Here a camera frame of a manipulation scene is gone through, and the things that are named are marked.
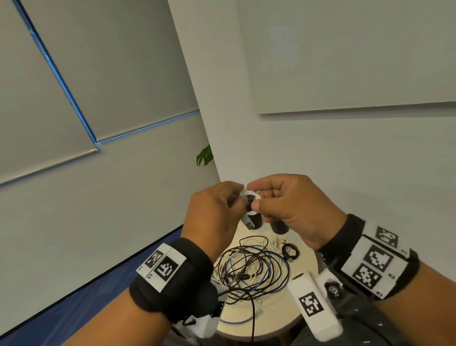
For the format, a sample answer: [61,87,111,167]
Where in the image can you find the person's right hand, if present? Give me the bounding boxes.
[246,173,348,250]

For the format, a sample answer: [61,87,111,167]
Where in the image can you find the person's left hand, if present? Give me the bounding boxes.
[180,181,247,264]

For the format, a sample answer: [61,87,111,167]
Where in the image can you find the thin white cable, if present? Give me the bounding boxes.
[237,189,263,216]

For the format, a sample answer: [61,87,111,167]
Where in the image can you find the thick white usb cable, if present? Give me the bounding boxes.
[265,237,285,256]

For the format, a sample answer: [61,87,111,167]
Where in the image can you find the thin cream cable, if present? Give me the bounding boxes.
[235,263,268,297]

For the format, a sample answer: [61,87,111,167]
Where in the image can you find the blue network cable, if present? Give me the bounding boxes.
[219,246,291,326]

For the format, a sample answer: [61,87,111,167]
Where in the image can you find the person's left forearm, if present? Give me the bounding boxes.
[64,288,175,346]

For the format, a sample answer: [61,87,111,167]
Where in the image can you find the person's right forearm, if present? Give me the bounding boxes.
[374,260,456,346]

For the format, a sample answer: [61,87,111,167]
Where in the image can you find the person's dark trousers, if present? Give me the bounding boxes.
[171,285,410,346]

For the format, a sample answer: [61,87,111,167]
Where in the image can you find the small potted grass plant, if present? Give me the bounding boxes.
[269,219,290,236]

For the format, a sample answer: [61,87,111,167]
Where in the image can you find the black tumbler with lid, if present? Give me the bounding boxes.
[241,199,264,231]

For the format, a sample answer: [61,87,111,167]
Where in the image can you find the black marker wristband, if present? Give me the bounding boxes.
[129,238,219,324]
[317,213,420,301]

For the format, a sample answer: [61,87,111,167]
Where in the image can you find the large leafy green plant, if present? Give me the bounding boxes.
[196,144,214,167]

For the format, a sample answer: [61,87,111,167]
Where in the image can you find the round white table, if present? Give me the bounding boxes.
[208,224,320,342]

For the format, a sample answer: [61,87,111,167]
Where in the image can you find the white wall whiteboard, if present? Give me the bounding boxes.
[235,0,456,115]

